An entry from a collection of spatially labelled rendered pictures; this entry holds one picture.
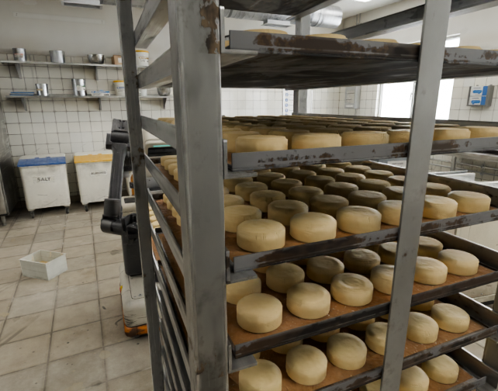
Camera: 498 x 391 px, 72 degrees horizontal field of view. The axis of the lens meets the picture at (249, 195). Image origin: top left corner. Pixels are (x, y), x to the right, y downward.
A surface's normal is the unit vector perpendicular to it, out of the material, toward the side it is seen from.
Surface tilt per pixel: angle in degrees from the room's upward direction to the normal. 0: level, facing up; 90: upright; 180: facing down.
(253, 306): 0
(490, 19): 90
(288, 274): 0
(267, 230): 0
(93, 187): 93
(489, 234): 90
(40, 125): 90
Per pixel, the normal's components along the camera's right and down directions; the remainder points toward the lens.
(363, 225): -0.06, 0.26
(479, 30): -0.90, 0.11
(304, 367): 0.00, -0.97
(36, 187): 0.50, 0.22
